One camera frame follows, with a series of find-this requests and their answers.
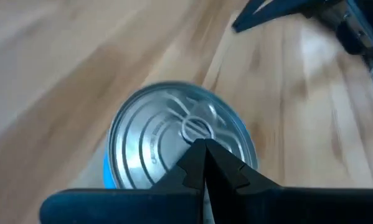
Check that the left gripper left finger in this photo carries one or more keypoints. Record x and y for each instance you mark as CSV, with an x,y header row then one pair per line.
x,y
173,202

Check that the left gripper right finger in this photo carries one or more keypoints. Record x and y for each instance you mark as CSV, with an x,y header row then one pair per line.
x,y
251,202

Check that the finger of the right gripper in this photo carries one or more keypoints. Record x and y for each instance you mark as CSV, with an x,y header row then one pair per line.
x,y
267,12

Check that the blue yellowfin tuna can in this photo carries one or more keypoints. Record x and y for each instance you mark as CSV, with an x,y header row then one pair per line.
x,y
158,133

